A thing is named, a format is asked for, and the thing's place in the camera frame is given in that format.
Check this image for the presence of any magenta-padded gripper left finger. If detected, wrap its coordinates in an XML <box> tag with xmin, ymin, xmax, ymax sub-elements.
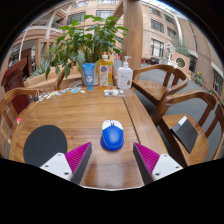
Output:
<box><xmin>39</xmin><ymin>142</ymin><xmax>93</xmax><ymax>185</ymax></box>

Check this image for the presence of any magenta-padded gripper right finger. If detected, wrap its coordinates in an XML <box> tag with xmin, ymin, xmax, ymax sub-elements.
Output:
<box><xmin>132</xmin><ymin>142</ymin><xmax>184</xmax><ymax>186</ymax></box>

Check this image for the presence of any blue and white computer mouse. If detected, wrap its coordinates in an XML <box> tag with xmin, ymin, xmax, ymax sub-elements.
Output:
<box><xmin>100</xmin><ymin>119</ymin><xmax>125</xmax><ymax>152</ymax></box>

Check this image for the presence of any black round mouse pad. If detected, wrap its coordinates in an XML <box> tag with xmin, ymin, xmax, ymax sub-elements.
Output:
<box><xmin>23</xmin><ymin>124</ymin><xmax>69</xmax><ymax>168</ymax></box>

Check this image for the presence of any black notebook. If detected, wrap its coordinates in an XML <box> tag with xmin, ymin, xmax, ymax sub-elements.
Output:
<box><xmin>170</xmin><ymin>115</ymin><xmax>199</xmax><ymax>154</ymax></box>

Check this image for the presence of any wooden armchair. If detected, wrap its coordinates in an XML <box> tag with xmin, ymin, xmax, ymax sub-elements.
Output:
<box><xmin>54</xmin><ymin>68</ymin><xmax>84</xmax><ymax>92</ymax></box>
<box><xmin>0</xmin><ymin>87</ymin><xmax>46</xmax><ymax>160</ymax></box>
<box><xmin>151</xmin><ymin>89</ymin><xmax>224</xmax><ymax>168</ymax></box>
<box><xmin>132</xmin><ymin>64</ymin><xmax>190</xmax><ymax>108</ymax></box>

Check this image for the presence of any blue squeeze tube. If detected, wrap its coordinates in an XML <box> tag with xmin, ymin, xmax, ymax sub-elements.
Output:
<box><xmin>82</xmin><ymin>62</ymin><xmax>96</xmax><ymax>91</ymax></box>

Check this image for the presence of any white pump bottle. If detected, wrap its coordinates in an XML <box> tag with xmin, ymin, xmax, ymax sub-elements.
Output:
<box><xmin>116</xmin><ymin>55</ymin><xmax>134</xmax><ymax>90</ymax></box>

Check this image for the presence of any dark red wooden lectern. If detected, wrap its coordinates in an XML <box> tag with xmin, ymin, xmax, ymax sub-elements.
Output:
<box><xmin>0</xmin><ymin>56</ymin><xmax>33</xmax><ymax>114</ymax></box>

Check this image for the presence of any yellow dish soap bottle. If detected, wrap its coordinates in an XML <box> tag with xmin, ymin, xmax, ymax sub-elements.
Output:
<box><xmin>97</xmin><ymin>51</ymin><xmax>114</xmax><ymax>90</ymax></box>

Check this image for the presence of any green potted plant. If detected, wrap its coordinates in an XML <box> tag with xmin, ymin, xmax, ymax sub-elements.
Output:
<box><xmin>44</xmin><ymin>14</ymin><xmax>130</xmax><ymax>87</ymax></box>

